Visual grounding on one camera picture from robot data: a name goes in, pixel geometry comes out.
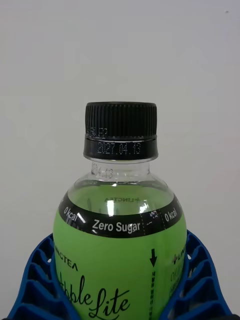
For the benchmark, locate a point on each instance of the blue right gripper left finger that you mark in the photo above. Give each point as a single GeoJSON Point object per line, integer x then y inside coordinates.
{"type": "Point", "coordinates": [37, 285]}

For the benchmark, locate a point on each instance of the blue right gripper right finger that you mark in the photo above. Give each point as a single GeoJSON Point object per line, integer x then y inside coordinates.
{"type": "Point", "coordinates": [200, 285]}

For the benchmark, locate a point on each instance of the green label plastic bottle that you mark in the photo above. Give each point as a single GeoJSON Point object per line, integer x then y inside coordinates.
{"type": "Point", "coordinates": [120, 250]}

